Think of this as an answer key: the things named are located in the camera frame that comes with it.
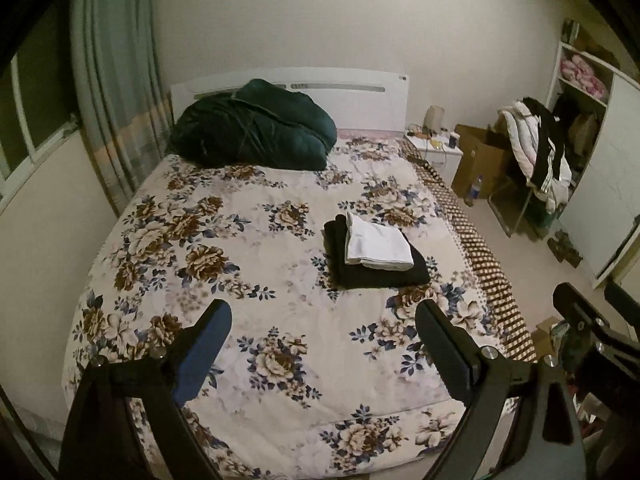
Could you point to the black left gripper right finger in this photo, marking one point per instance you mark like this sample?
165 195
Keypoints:
543 441

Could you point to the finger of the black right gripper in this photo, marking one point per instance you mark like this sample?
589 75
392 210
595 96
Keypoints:
582 316

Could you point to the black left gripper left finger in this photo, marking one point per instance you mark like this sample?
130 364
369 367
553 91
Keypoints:
100 440

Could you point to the white cloth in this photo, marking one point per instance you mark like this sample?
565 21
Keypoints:
376 247

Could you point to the chair piled with clothes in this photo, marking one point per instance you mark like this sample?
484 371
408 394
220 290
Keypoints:
537 169

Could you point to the checkered brown mattress edge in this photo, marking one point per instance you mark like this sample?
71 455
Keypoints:
504 315

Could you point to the plastic water bottle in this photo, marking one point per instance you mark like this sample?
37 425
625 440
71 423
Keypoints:
474 191

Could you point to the brown cardboard box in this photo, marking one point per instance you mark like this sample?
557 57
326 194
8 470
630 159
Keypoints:
485 154

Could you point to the white wardrobe shelf unit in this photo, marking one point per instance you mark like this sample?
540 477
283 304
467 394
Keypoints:
602 215

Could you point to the white bedside table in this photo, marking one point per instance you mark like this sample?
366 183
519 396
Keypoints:
437 152

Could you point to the floral bed blanket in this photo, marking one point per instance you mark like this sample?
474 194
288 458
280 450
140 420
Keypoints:
314 380

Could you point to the black folded garment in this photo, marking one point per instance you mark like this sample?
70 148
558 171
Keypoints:
351 277

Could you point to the pink bedding on shelf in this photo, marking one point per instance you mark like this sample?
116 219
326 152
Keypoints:
580 74

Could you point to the white bed headboard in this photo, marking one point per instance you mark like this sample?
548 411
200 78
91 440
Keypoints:
356 99

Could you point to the grey-green striped curtain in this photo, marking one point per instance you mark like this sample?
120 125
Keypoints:
123 104

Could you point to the dark green pillow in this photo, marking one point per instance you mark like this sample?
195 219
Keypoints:
258 124

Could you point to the window with white frame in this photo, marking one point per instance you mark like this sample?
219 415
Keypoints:
36 114

